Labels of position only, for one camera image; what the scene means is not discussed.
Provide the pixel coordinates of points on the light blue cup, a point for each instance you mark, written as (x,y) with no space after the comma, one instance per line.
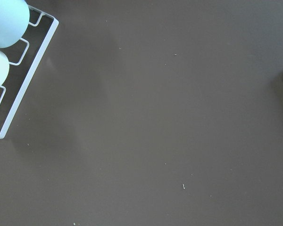
(14,20)

